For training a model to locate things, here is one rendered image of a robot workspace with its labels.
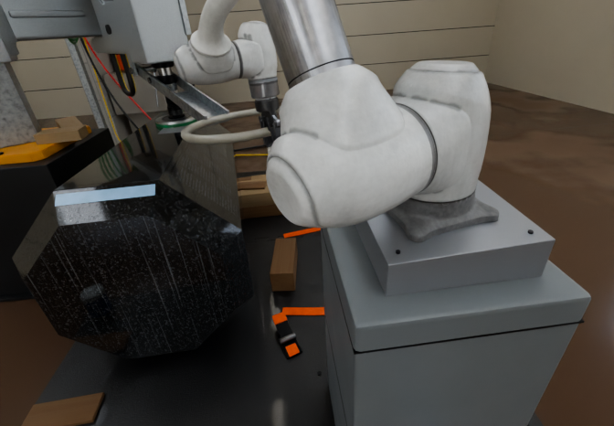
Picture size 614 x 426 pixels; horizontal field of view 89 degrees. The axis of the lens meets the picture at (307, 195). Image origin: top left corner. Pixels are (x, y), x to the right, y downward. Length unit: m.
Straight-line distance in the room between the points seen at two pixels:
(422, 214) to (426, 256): 0.08
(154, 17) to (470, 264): 1.55
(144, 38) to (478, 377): 1.65
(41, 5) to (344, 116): 1.95
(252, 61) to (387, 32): 5.74
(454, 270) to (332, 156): 0.31
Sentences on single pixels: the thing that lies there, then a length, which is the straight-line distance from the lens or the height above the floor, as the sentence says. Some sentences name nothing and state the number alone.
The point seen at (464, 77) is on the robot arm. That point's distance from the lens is 0.54.
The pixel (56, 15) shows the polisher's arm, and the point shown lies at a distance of 2.22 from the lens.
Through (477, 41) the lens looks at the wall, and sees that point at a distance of 7.40.
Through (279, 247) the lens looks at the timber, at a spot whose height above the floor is 0.13.
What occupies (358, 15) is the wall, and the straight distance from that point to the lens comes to 6.47.
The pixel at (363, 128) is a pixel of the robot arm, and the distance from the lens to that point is 0.40.
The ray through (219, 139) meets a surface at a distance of 1.06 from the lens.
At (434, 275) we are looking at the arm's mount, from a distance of 0.58.
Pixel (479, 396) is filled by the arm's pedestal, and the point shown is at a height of 0.56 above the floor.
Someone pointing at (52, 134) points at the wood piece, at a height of 0.82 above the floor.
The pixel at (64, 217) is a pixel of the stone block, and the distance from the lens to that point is 1.23.
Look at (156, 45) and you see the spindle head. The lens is 1.70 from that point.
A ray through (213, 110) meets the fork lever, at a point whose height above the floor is 0.90.
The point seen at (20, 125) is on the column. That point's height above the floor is 0.87.
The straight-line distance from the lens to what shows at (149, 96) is 4.36.
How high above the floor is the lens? 1.22
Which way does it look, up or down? 28 degrees down
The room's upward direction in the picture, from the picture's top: 4 degrees counter-clockwise
